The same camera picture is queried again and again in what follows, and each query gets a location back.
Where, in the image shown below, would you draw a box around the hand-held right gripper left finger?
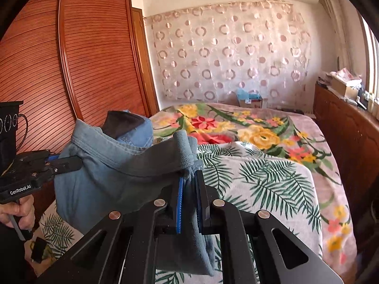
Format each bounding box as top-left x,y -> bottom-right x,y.
36,176 -> 184,284

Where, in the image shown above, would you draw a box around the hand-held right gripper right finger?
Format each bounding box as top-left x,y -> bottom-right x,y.
192,170 -> 344,284

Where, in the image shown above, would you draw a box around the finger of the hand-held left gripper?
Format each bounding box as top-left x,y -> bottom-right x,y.
49,155 -> 83,175

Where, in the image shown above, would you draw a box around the blue denim pants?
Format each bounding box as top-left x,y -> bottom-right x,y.
53,110 -> 184,234

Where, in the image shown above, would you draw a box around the person's left hand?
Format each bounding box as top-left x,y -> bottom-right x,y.
0,195 -> 36,243

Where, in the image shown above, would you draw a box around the dark cloth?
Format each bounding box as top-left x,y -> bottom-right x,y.
102,111 -> 144,139

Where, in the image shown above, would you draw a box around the small black box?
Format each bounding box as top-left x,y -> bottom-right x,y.
31,238 -> 48,262

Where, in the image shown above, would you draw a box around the person's dark clothing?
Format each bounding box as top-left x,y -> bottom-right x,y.
0,223 -> 37,284

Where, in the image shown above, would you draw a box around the floral blanket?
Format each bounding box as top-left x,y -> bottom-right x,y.
148,102 -> 359,273

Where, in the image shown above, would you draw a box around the wooden wardrobe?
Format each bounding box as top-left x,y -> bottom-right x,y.
0,0 -> 160,213

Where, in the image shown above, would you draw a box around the small cardboard box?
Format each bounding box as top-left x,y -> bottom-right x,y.
239,97 -> 268,109

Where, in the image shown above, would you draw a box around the blue plastic bag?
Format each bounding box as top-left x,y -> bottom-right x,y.
236,89 -> 262,101

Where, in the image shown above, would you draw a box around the circle pattern curtain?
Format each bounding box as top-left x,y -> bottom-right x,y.
144,0 -> 313,102

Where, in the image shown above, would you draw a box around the wooden cabinet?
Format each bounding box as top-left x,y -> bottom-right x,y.
312,83 -> 379,213

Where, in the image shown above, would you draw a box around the open cardboard box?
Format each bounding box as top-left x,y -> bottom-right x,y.
330,75 -> 360,99

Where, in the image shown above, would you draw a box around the pink patterned paper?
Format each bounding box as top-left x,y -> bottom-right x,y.
338,68 -> 363,80

